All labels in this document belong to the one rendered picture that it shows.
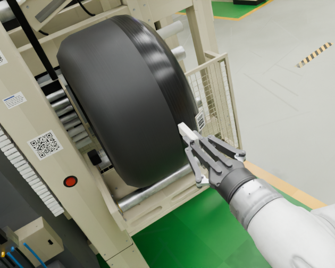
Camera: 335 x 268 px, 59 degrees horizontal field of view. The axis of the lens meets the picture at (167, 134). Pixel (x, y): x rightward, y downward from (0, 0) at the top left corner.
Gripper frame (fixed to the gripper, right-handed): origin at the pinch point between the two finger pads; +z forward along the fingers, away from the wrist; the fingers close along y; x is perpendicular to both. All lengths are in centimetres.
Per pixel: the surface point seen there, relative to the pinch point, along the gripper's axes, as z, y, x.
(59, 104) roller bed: 68, 24, 19
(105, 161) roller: 45, 19, 40
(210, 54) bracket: 76, -57, 36
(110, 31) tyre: 34.1, 1.8, -15.7
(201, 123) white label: 10.9, -9.8, 10.1
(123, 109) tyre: 14.8, 9.8, -4.4
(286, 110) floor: 92, -141, 136
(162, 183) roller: 17.6, 5.5, 35.3
